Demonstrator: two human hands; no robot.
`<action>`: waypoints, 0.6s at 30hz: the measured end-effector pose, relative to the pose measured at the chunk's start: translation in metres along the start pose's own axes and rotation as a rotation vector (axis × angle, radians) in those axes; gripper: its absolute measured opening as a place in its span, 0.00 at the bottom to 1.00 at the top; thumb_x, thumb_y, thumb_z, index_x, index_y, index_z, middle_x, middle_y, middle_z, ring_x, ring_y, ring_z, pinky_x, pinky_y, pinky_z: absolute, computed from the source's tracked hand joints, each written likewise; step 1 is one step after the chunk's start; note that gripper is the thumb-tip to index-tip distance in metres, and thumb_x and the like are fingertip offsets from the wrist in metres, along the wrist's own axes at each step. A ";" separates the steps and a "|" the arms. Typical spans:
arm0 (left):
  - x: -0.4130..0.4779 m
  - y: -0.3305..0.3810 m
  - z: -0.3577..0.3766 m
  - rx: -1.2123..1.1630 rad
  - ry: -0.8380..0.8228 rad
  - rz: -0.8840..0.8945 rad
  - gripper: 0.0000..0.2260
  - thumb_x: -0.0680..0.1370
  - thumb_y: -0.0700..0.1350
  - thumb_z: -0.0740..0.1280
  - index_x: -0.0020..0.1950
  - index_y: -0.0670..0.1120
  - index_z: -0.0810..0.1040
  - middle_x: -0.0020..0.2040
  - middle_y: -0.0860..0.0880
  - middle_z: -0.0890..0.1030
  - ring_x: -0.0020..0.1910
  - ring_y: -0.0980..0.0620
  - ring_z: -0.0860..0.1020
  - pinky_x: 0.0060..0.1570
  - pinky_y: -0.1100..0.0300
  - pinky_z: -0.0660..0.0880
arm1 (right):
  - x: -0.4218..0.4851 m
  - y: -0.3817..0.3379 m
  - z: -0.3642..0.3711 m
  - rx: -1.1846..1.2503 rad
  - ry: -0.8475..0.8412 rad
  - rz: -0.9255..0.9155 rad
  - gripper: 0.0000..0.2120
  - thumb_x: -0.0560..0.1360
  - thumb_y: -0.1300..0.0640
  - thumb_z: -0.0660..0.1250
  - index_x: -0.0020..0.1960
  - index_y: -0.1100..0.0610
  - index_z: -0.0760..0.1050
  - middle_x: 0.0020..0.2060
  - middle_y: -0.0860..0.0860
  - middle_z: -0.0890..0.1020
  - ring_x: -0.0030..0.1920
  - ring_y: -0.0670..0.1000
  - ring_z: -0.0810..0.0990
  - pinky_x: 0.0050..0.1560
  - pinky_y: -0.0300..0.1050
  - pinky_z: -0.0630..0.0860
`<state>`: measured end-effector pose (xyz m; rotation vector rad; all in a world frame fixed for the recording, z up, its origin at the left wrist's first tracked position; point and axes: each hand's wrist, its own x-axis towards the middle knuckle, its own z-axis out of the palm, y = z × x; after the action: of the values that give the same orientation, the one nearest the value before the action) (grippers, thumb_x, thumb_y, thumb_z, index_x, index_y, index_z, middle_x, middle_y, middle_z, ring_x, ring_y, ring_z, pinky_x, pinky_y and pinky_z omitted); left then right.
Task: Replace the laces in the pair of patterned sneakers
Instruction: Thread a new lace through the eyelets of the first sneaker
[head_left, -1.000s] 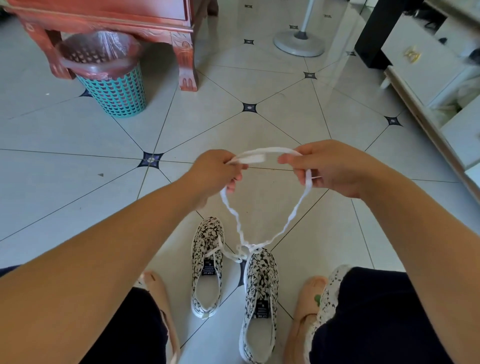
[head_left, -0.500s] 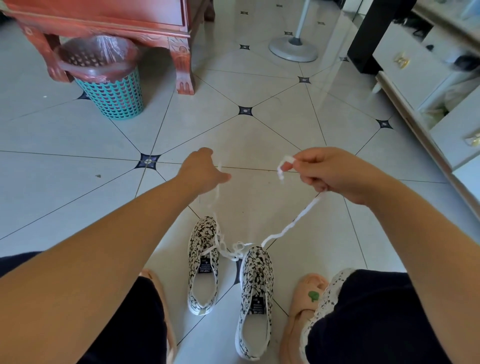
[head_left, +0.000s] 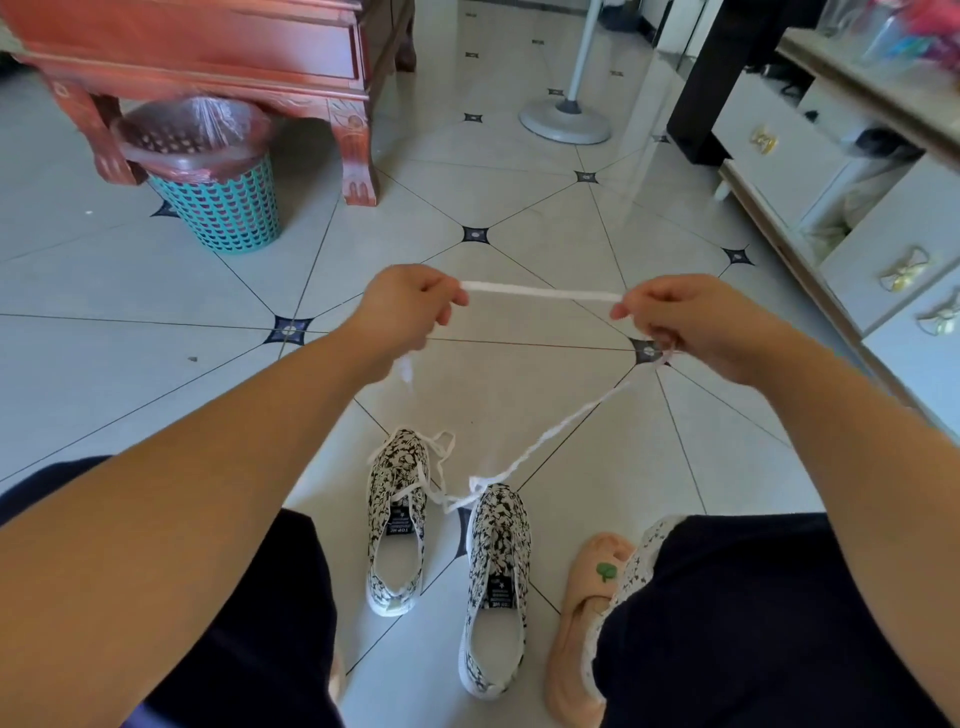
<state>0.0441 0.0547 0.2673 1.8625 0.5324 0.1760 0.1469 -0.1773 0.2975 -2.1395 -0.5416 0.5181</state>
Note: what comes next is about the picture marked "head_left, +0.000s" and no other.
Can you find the white standing fan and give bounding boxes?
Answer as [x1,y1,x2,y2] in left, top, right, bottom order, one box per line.
[518,0,613,146]

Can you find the person's leg navy trousers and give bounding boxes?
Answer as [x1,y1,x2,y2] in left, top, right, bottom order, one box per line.
[584,513,954,728]
[0,455,343,728]

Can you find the floral sneaker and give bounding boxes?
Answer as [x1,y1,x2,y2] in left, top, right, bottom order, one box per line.
[458,483,534,701]
[365,427,430,619]

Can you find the person's left forearm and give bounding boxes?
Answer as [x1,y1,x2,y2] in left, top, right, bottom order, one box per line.
[0,329,399,728]

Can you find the person's right forearm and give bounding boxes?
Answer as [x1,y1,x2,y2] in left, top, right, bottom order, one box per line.
[738,348,960,728]

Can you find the colourful toy pile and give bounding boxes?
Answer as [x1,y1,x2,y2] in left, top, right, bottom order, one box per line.
[817,0,960,76]

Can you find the bright white shoelace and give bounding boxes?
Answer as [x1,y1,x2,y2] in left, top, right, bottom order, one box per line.
[365,427,460,505]
[393,279,680,515]

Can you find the person's left hand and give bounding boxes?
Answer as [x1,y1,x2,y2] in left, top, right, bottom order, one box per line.
[352,263,470,385]

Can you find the person's left leg navy trousers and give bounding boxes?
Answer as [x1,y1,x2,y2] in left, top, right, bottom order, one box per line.
[0,455,343,728]

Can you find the white drawer cabinet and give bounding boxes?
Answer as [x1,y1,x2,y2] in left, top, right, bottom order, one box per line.
[712,29,960,444]

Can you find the red wooden coffee table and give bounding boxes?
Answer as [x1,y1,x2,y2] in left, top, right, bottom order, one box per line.
[0,0,418,208]

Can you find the person's right leg navy trousers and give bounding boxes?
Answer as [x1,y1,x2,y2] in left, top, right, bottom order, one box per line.
[584,513,954,728]

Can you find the person's right hand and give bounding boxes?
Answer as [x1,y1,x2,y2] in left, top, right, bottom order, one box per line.
[608,273,785,388]

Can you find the pink slipper with green charm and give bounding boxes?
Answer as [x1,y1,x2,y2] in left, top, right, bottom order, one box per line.
[545,532,639,728]

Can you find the black cabinet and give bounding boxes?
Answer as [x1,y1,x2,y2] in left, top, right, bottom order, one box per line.
[665,0,826,168]

